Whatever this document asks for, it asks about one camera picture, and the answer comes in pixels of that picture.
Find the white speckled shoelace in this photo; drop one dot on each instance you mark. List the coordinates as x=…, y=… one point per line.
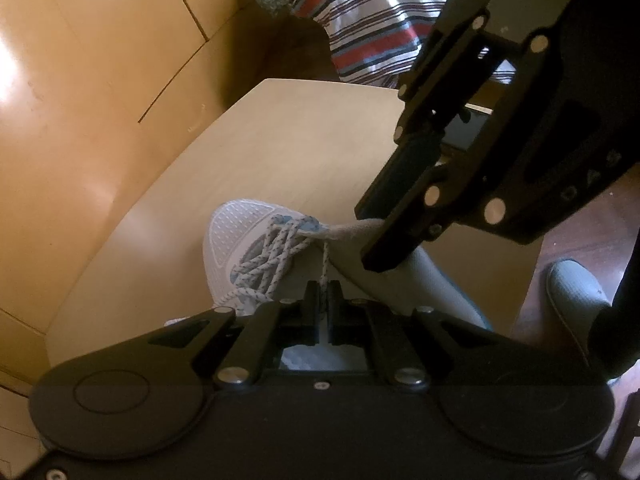
x=280, y=250

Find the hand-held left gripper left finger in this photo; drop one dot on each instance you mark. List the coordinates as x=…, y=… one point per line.
x=315, y=310

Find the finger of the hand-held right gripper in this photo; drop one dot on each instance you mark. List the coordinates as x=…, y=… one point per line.
x=420, y=160
x=450, y=205

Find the wooden wardrobe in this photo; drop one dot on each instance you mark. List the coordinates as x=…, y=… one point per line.
x=100, y=85

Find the black rectangular device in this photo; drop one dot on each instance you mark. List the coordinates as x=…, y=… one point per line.
x=470, y=132

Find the grey slipper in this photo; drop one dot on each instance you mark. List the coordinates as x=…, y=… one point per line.
x=575, y=295

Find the white mesh sneaker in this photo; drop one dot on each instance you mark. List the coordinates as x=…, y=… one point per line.
x=235, y=235

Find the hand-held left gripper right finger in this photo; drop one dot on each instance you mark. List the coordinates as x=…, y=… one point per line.
x=331, y=310

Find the striped cloth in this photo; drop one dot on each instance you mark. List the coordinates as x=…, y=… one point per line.
x=370, y=20

